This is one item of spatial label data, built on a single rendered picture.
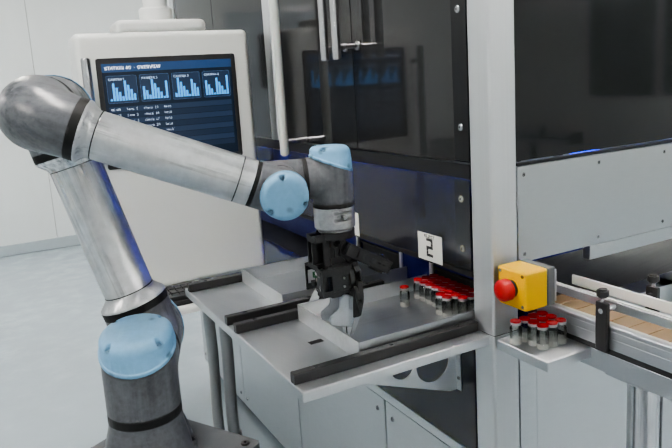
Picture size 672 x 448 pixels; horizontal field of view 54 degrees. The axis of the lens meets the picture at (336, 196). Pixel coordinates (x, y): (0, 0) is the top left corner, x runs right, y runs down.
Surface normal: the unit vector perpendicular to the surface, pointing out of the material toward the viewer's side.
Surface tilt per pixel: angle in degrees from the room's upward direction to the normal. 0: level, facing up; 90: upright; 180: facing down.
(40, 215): 90
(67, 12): 90
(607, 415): 90
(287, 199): 90
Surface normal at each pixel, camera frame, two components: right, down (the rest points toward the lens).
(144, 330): -0.04, -0.95
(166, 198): 0.45, 0.13
